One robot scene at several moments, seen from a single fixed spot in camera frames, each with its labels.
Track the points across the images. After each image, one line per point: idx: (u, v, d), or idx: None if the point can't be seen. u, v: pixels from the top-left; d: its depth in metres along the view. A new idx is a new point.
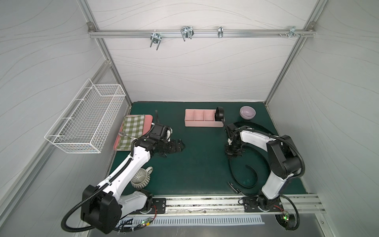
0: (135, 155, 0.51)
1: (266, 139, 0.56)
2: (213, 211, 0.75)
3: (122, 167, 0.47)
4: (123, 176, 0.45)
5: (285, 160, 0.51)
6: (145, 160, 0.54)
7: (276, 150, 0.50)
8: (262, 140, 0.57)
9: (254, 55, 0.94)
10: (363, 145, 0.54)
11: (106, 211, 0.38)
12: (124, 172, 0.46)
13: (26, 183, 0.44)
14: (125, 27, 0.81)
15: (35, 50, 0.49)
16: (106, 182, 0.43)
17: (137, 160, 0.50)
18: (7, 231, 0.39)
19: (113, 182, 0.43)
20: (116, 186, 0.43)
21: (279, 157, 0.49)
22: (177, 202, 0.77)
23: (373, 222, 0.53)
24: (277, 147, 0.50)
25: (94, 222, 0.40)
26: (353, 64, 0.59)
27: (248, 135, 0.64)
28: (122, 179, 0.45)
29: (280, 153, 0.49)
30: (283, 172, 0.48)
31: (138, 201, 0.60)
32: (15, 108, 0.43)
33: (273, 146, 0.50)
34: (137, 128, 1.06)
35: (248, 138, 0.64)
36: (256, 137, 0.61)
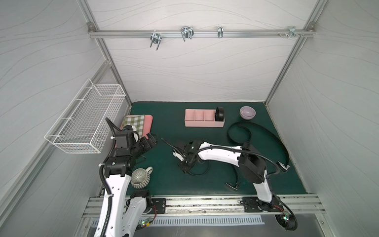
0: (113, 189, 0.43)
1: (229, 155, 0.53)
2: (214, 211, 0.75)
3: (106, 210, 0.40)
4: (113, 219, 0.40)
5: (257, 168, 0.51)
6: (126, 185, 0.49)
7: (250, 165, 0.49)
8: (227, 158, 0.53)
9: (254, 55, 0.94)
10: (363, 145, 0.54)
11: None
12: (112, 213, 0.40)
13: (26, 184, 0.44)
14: (124, 27, 0.81)
15: (35, 51, 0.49)
16: None
17: (118, 191, 0.43)
18: (7, 231, 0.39)
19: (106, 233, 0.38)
20: (112, 233, 0.38)
21: (254, 170, 0.49)
22: (177, 203, 0.77)
23: (373, 222, 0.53)
24: (248, 162, 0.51)
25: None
26: (353, 64, 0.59)
27: (208, 154, 0.58)
28: (114, 222, 0.40)
29: (253, 166, 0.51)
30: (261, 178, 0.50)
31: (138, 211, 0.59)
32: (15, 108, 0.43)
33: (246, 164, 0.48)
34: (137, 128, 1.06)
35: (209, 155, 0.58)
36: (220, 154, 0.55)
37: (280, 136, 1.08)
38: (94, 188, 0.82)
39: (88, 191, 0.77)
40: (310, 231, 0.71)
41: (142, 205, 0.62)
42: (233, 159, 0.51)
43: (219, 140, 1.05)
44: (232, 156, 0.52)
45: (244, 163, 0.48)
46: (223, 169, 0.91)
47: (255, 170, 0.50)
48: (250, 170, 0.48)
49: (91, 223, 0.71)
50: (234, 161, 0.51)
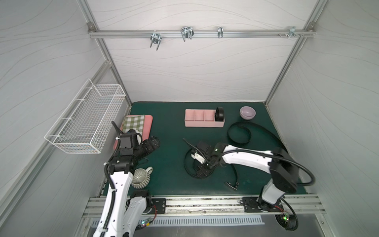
0: (117, 184, 0.46)
1: (258, 159, 0.50)
2: (213, 211, 0.75)
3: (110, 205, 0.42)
4: (116, 213, 0.41)
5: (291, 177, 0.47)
6: (130, 181, 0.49)
7: (283, 173, 0.44)
8: (255, 163, 0.49)
9: (254, 55, 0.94)
10: (364, 145, 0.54)
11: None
12: (115, 207, 0.42)
13: (26, 184, 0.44)
14: (124, 27, 0.81)
15: (35, 51, 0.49)
16: (101, 231, 0.38)
17: (122, 186, 0.46)
18: (7, 231, 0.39)
19: (108, 226, 0.39)
20: (114, 227, 0.39)
21: (287, 178, 0.44)
22: (177, 203, 0.77)
23: (373, 222, 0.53)
24: (280, 168, 0.44)
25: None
26: (353, 64, 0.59)
27: (234, 158, 0.55)
28: (117, 217, 0.41)
29: (286, 173, 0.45)
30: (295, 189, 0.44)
31: (138, 211, 0.59)
32: (15, 108, 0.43)
33: (278, 171, 0.44)
34: (137, 128, 1.06)
35: (234, 160, 0.55)
36: (246, 159, 0.52)
37: (280, 136, 1.08)
38: (94, 188, 0.82)
39: (88, 191, 0.77)
40: (309, 231, 0.71)
41: (141, 205, 0.62)
42: (263, 165, 0.48)
43: (219, 140, 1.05)
44: (261, 161, 0.49)
45: (275, 169, 0.44)
46: (223, 169, 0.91)
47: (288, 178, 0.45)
48: (282, 177, 0.43)
49: (91, 223, 0.71)
50: (263, 167, 0.47)
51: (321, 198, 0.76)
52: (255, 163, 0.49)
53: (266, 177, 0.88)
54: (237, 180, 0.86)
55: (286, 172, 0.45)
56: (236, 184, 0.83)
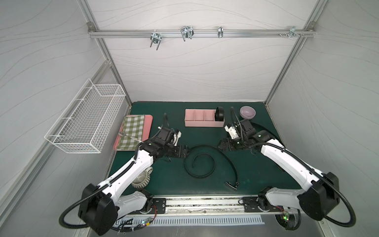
0: (138, 159, 0.51)
1: (301, 171, 0.45)
2: (213, 211, 0.75)
3: (122, 171, 0.47)
4: (124, 178, 0.45)
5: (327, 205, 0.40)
6: (146, 166, 0.53)
7: (322, 197, 0.39)
8: (297, 172, 0.45)
9: (254, 55, 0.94)
10: (364, 145, 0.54)
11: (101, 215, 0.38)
12: (126, 174, 0.46)
13: (26, 184, 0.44)
14: (125, 27, 0.81)
15: (35, 50, 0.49)
16: (106, 183, 0.43)
17: (140, 164, 0.50)
18: (7, 231, 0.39)
19: (113, 183, 0.43)
20: (116, 188, 0.43)
21: (322, 203, 0.39)
22: (177, 203, 0.77)
23: (373, 222, 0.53)
24: (322, 192, 0.40)
25: (89, 222, 0.40)
26: (353, 64, 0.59)
27: (275, 154, 0.51)
28: (122, 181, 0.45)
29: (324, 199, 0.39)
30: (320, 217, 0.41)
31: (136, 202, 0.59)
32: (15, 108, 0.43)
33: (319, 191, 0.40)
34: (137, 128, 1.06)
35: (274, 157, 0.51)
36: (288, 164, 0.47)
37: (280, 136, 1.08)
38: None
39: None
40: (310, 231, 0.71)
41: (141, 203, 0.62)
42: (304, 178, 0.43)
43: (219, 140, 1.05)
44: (305, 175, 0.44)
45: (317, 189, 0.40)
46: (223, 169, 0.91)
47: (323, 204, 0.40)
48: (318, 200, 0.39)
49: None
50: (301, 179, 0.44)
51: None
52: (298, 173, 0.45)
53: (266, 177, 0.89)
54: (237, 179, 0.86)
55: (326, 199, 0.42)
56: (236, 183, 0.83)
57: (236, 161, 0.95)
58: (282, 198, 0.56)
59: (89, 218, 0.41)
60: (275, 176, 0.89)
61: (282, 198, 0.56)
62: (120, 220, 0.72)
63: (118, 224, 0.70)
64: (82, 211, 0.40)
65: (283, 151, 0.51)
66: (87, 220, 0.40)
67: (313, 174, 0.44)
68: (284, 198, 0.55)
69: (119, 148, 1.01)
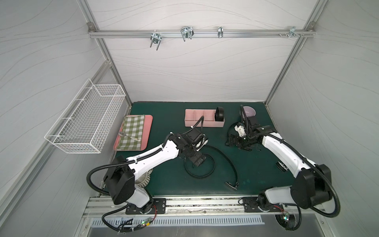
0: (165, 148, 0.52)
1: (295, 160, 0.47)
2: (214, 211, 0.75)
3: (148, 154, 0.49)
4: (148, 160, 0.47)
5: (314, 193, 0.42)
6: (167, 157, 0.53)
7: (310, 184, 0.41)
8: (291, 161, 0.48)
9: (254, 55, 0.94)
10: (363, 145, 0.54)
11: (120, 186, 0.41)
12: (151, 157, 0.48)
13: (26, 184, 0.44)
14: (125, 27, 0.82)
15: (35, 51, 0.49)
16: (134, 159, 0.46)
17: (166, 153, 0.51)
18: (7, 231, 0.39)
19: (138, 162, 0.46)
20: (140, 167, 0.45)
21: (309, 190, 0.41)
22: (177, 203, 0.77)
23: (373, 222, 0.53)
24: (311, 180, 0.41)
25: (110, 188, 0.44)
26: (353, 64, 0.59)
27: (273, 145, 0.54)
28: (146, 163, 0.46)
29: (312, 187, 0.42)
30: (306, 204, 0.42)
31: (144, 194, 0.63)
32: (15, 108, 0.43)
33: (306, 178, 0.42)
34: (137, 128, 1.06)
35: (273, 147, 0.55)
36: (284, 152, 0.50)
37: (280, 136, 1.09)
38: (94, 188, 0.82)
39: (88, 190, 0.77)
40: (310, 231, 0.71)
41: (141, 202, 0.61)
42: (295, 166, 0.46)
43: (219, 139, 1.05)
44: (297, 163, 0.46)
45: (305, 176, 0.42)
46: (223, 169, 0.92)
47: (310, 191, 0.42)
48: (306, 186, 0.41)
49: (91, 223, 0.71)
50: (294, 168, 0.46)
51: (323, 204, 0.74)
52: (291, 161, 0.47)
53: (266, 177, 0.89)
54: (237, 179, 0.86)
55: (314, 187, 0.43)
56: (236, 184, 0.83)
57: (236, 161, 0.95)
58: (279, 193, 0.57)
59: (111, 184, 0.44)
60: (274, 176, 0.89)
61: (278, 194, 0.58)
62: (120, 219, 0.72)
63: (118, 224, 0.70)
64: (107, 176, 0.44)
65: (281, 142, 0.54)
66: (109, 185, 0.44)
67: (305, 163, 0.46)
68: (281, 193, 0.56)
69: (119, 148, 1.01)
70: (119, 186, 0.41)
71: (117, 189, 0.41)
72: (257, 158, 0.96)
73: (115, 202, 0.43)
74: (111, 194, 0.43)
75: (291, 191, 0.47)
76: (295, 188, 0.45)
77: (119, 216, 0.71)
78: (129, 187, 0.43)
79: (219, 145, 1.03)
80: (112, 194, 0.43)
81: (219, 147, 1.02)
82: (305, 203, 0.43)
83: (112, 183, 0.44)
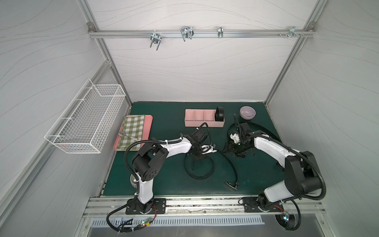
0: (183, 139, 0.66)
1: (283, 151, 0.52)
2: (214, 211, 0.75)
3: (176, 140, 0.62)
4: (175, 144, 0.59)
5: (304, 179, 0.46)
6: (189, 146, 0.65)
7: (295, 168, 0.45)
8: (279, 152, 0.52)
9: (255, 55, 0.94)
10: (364, 145, 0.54)
11: (156, 160, 0.48)
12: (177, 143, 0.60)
13: (26, 184, 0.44)
14: (125, 27, 0.82)
15: (35, 51, 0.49)
16: (165, 141, 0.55)
17: (185, 142, 0.64)
18: (7, 231, 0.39)
19: (168, 144, 0.56)
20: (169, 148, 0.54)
21: (298, 176, 0.45)
22: (177, 202, 0.77)
23: (373, 222, 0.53)
24: (296, 165, 0.45)
25: (140, 166, 0.49)
26: (353, 64, 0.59)
27: (263, 143, 0.60)
28: (173, 147, 0.56)
29: (300, 172, 0.45)
30: (300, 192, 0.44)
31: (149, 190, 0.62)
32: (15, 108, 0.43)
33: (292, 163, 0.45)
34: (137, 128, 1.06)
35: (263, 145, 0.59)
36: (272, 147, 0.55)
37: (280, 136, 1.08)
38: (94, 188, 0.82)
39: (88, 190, 0.77)
40: (310, 231, 0.71)
41: (146, 200, 0.63)
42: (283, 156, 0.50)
43: (219, 140, 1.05)
44: (284, 153, 0.51)
45: (291, 161, 0.46)
46: (223, 169, 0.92)
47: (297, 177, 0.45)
48: (293, 172, 0.45)
49: (91, 223, 0.71)
50: (283, 158, 0.49)
51: (323, 204, 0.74)
52: (280, 153, 0.52)
53: (266, 177, 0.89)
54: (237, 180, 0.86)
55: (301, 172, 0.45)
56: (236, 184, 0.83)
57: (236, 161, 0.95)
58: (276, 189, 0.58)
59: (143, 162, 0.50)
60: (274, 176, 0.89)
61: (276, 189, 0.58)
62: (120, 219, 0.72)
63: (118, 224, 0.70)
64: (139, 154, 0.51)
65: (269, 139, 0.60)
66: (140, 163, 0.50)
67: (290, 151, 0.51)
68: (277, 188, 0.57)
69: (119, 148, 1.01)
70: (156, 159, 0.49)
71: (152, 163, 0.48)
72: (257, 158, 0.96)
73: (145, 177, 0.48)
74: (142, 172, 0.48)
75: (286, 183, 0.49)
76: (287, 179, 0.48)
77: (119, 216, 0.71)
78: (161, 163, 0.51)
79: (219, 145, 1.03)
80: (144, 170, 0.48)
81: (219, 147, 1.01)
82: (299, 192, 0.44)
83: (143, 162, 0.50)
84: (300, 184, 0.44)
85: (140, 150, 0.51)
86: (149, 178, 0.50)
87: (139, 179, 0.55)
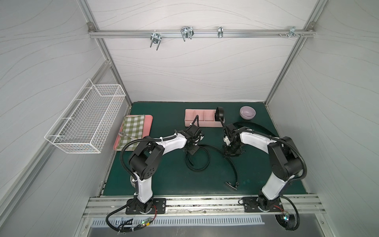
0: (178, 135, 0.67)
1: (266, 140, 0.56)
2: (214, 211, 0.75)
3: (170, 136, 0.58)
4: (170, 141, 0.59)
5: (286, 162, 0.50)
6: (184, 142, 0.67)
7: (277, 152, 0.49)
8: (262, 142, 0.56)
9: (255, 55, 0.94)
10: (364, 145, 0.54)
11: (153, 158, 0.49)
12: (171, 140, 0.60)
13: (26, 183, 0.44)
14: (125, 27, 0.82)
15: (35, 51, 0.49)
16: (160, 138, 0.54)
17: (180, 138, 0.65)
18: (7, 231, 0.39)
19: (164, 141, 0.56)
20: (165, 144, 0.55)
21: (281, 159, 0.49)
22: (177, 202, 0.77)
23: (373, 222, 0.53)
24: (278, 149, 0.49)
25: (137, 165, 0.49)
26: (353, 64, 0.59)
27: (247, 137, 0.64)
28: (168, 143, 0.57)
29: (282, 156, 0.49)
30: (285, 175, 0.47)
31: (148, 190, 0.63)
32: (15, 108, 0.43)
33: (274, 148, 0.50)
34: (137, 128, 1.06)
35: (247, 139, 0.64)
36: (255, 138, 0.60)
37: (280, 136, 1.08)
38: (94, 188, 0.82)
39: (88, 190, 0.77)
40: (310, 231, 0.71)
41: (145, 198, 0.63)
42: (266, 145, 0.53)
43: (219, 140, 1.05)
44: (267, 141, 0.55)
45: (273, 147, 0.50)
46: (223, 169, 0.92)
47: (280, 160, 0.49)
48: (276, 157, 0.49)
49: (91, 223, 0.71)
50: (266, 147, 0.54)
51: (323, 204, 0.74)
52: (263, 143, 0.55)
53: (266, 177, 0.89)
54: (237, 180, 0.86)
55: (283, 156, 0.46)
56: (236, 184, 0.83)
57: (236, 161, 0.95)
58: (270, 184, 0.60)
59: (140, 161, 0.50)
60: None
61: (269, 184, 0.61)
62: (120, 220, 0.72)
63: (118, 224, 0.70)
64: (135, 153, 0.51)
65: (252, 133, 0.65)
66: (137, 162, 0.50)
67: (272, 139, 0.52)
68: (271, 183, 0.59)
69: (119, 148, 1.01)
70: (152, 157, 0.49)
71: (149, 161, 0.49)
72: (257, 158, 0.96)
73: (144, 177, 0.49)
74: (140, 170, 0.48)
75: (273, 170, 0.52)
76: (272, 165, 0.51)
77: (119, 216, 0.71)
78: (158, 160, 0.52)
79: (219, 145, 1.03)
80: (141, 168, 0.49)
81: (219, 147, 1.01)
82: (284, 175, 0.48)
83: (140, 160, 0.50)
84: (283, 167, 0.48)
85: (135, 150, 0.51)
86: (147, 177, 0.51)
87: (137, 179, 0.51)
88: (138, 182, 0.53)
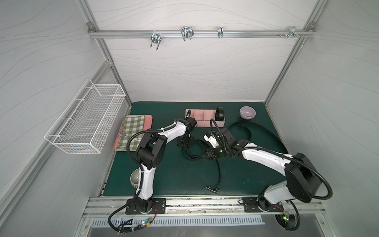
0: (177, 123, 0.70)
1: (278, 160, 0.50)
2: (214, 211, 0.75)
3: (170, 126, 0.65)
4: (172, 130, 0.62)
5: (308, 184, 0.45)
6: (184, 129, 0.70)
7: (296, 176, 0.43)
8: (274, 163, 0.50)
9: (255, 55, 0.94)
10: (363, 145, 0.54)
11: (159, 148, 0.53)
12: (172, 129, 0.63)
13: (26, 184, 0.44)
14: (125, 27, 0.82)
15: (35, 51, 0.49)
16: (161, 129, 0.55)
17: (181, 126, 0.68)
18: (7, 231, 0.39)
19: (165, 131, 0.60)
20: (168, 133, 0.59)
21: (302, 182, 0.43)
22: (177, 202, 0.77)
23: (373, 222, 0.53)
24: (296, 172, 0.44)
25: (144, 156, 0.54)
26: (353, 64, 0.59)
27: (252, 154, 0.57)
28: (170, 133, 0.60)
29: (302, 178, 0.44)
30: (309, 198, 0.43)
31: (150, 184, 0.64)
32: (15, 108, 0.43)
33: (292, 173, 0.44)
34: (137, 128, 1.06)
35: (253, 157, 0.57)
36: (265, 158, 0.53)
37: (280, 136, 1.08)
38: (94, 188, 0.82)
39: (88, 190, 0.77)
40: (310, 231, 0.71)
41: (147, 195, 0.64)
42: (280, 166, 0.48)
43: None
44: (281, 163, 0.48)
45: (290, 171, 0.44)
46: (223, 169, 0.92)
47: (302, 184, 0.43)
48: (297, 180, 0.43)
49: (91, 223, 0.71)
50: (281, 168, 0.47)
51: (323, 204, 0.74)
52: (275, 163, 0.50)
53: (266, 177, 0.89)
54: (217, 185, 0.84)
55: (303, 177, 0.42)
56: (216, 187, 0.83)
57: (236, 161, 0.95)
58: (275, 193, 0.58)
59: (147, 151, 0.54)
60: (274, 176, 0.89)
61: (275, 193, 0.58)
62: (120, 219, 0.72)
63: (118, 224, 0.70)
64: (141, 147, 0.55)
65: (258, 149, 0.57)
66: (145, 152, 0.54)
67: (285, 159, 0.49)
68: (277, 192, 0.57)
69: (119, 148, 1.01)
70: (158, 146, 0.53)
71: (156, 150, 0.53)
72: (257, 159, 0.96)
73: (153, 166, 0.53)
74: (149, 160, 0.53)
75: (291, 192, 0.47)
76: (291, 188, 0.46)
77: (119, 216, 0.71)
78: (163, 149, 0.55)
79: None
80: (149, 159, 0.53)
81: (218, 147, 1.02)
82: (308, 198, 0.43)
83: (147, 151, 0.55)
84: (307, 190, 0.43)
85: (140, 142, 0.55)
86: (156, 166, 0.56)
87: (144, 170, 0.56)
88: (144, 174, 0.57)
